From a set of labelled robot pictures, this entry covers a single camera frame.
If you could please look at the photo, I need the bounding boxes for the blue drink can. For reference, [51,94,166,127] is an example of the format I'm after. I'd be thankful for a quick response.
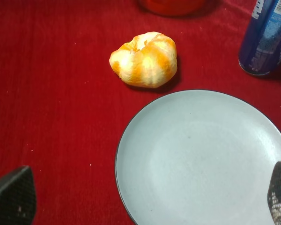
[238,0,281,76]

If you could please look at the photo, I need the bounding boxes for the red pot with handle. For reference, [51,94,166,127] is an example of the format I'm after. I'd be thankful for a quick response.
[138,0,206,16]

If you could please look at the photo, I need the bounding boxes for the red tablecloth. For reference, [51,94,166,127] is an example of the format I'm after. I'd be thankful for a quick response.
[0,0,281,225]

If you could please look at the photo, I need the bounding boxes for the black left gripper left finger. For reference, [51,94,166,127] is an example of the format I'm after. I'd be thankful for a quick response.
[0,165,37,225]

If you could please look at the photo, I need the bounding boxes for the grey round plate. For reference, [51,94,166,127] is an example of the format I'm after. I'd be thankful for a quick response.
[115,90,281,225]

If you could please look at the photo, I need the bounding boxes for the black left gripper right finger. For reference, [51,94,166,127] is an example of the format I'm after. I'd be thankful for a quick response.
[267,161,281,225]

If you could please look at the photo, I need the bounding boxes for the orange white bread roll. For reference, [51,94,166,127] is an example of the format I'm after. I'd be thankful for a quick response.
[109,31,177,89]

